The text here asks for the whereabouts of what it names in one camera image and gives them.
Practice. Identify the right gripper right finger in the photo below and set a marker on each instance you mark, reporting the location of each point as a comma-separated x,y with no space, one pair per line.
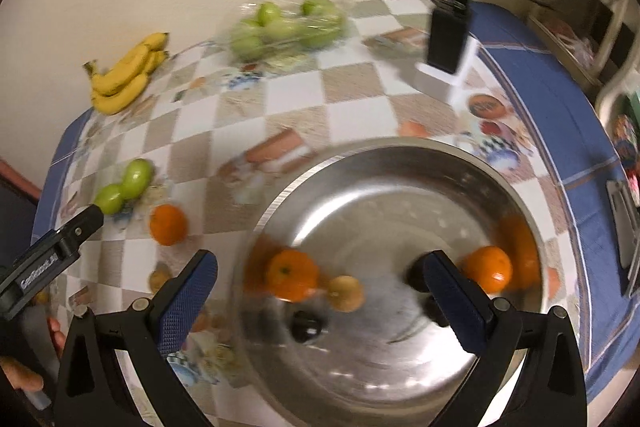
550,390

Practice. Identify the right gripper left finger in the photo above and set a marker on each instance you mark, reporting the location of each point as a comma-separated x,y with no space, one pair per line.
91,388

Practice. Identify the brown kiwi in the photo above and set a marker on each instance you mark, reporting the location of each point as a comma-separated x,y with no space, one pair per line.
157,279
345,293

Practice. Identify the small orange tangerine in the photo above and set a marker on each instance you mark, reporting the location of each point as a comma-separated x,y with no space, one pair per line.
490,267

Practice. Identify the dark purple plum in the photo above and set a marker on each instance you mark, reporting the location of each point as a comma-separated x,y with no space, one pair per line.
305,326

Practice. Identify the large orange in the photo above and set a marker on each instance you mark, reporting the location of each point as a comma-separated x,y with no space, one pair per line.
168,225
292,276

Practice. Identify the person's left hand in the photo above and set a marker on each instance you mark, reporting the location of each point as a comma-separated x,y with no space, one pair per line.
23,378

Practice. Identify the smaller green mango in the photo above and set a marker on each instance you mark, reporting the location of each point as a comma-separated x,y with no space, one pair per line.
109,199

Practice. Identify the large green mango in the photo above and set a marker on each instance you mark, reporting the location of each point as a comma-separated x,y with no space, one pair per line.
137,176

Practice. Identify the patterned checkered tablecloth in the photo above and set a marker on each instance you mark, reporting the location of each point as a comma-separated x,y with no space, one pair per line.
222,135

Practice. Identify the yellow banana bunch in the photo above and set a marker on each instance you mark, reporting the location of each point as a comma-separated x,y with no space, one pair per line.
115,89

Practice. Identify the large silver metal bowl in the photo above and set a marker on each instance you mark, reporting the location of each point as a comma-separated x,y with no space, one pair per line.
369,209

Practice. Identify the clear plastic fruit container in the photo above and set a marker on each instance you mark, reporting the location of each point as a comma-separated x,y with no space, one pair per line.
257,30

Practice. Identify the white shelf unit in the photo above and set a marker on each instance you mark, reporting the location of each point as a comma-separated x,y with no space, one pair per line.
597,41

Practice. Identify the black power adapter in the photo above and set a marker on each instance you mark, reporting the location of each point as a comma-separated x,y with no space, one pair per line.
450,22

